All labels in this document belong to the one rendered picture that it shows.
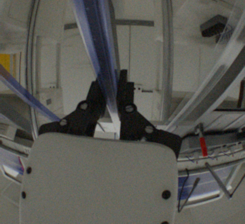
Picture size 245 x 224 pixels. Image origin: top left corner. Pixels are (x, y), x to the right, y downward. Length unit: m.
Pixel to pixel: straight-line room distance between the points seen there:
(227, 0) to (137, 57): 1.67
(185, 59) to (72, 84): 1.92
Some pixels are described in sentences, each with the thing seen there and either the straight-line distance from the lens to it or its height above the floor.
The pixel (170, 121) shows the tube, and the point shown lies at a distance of 0.20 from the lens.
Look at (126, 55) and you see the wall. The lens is 2.00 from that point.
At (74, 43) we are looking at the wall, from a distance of 2.24.
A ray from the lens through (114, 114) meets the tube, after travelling 0.16.
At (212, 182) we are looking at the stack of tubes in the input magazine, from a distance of 0.98.
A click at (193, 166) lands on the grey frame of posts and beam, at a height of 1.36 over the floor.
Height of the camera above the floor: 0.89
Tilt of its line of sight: 13 degrees up
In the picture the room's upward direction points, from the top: 179 degrees counter-clockwise
